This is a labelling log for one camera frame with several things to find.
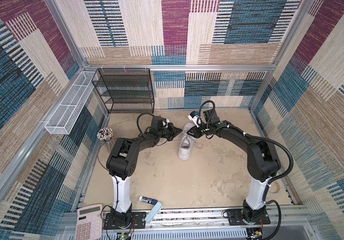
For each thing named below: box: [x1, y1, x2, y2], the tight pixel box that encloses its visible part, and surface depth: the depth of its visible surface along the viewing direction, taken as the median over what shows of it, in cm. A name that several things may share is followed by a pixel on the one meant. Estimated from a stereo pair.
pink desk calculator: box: [74, 204, 103, 240], surface depth 73 cm
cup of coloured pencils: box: [96, 127, 114, 143], surface depth 86 cm
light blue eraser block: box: [145, 201, 163, 223], surface depth 75 cm
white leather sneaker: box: [173, 122, 203, 161], surface depth 94 cm
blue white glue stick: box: [139, 196, 158, 205], surface depth 79 cm
